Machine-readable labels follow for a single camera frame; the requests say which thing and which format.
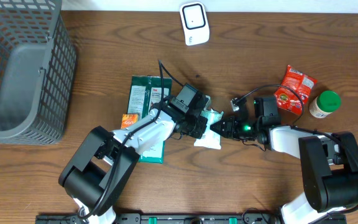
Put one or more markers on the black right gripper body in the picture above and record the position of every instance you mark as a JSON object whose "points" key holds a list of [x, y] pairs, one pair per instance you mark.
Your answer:
{"points": [[242, 129]]}

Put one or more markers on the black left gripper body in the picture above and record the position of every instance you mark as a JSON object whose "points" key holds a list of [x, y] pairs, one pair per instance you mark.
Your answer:
{"points": [[200, 126]]}

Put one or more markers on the teal tissue pack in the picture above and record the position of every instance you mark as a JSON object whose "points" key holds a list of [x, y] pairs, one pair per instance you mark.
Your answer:
{"points": [[210, 139]]}

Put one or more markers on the green glove package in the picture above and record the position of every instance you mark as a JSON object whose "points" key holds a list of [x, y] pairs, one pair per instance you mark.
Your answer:
{"points": [[144, 92]]}

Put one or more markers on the orange tissue pack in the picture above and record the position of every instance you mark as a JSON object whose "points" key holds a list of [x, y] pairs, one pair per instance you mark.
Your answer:
{"points": [[129, 120]]}

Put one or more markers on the orange snack bag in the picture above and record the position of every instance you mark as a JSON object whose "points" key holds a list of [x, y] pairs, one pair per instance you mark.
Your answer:
{"points": [[301, 83]]}

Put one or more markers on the green lid spice jar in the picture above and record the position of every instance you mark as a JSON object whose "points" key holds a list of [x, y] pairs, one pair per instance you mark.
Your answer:
{"points": [[324, 104]]}

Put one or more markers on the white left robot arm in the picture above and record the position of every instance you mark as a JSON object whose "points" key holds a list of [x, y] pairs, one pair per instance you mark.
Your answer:
{"points": [[99, 170]]}

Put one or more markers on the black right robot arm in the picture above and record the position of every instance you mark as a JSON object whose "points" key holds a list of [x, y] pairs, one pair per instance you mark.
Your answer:
{"points": [[329, 165]]}

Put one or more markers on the white barcode scanner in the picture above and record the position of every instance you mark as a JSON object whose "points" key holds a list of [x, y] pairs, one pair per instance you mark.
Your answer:
{"points": [[195, 23]]}

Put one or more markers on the grey plastic mesh basket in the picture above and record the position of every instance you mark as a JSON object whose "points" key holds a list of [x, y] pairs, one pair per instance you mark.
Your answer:
{"points": [[37, 69]]}

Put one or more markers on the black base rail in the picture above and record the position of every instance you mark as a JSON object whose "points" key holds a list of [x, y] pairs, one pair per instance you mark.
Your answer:
{"points": [[136, 218]]}

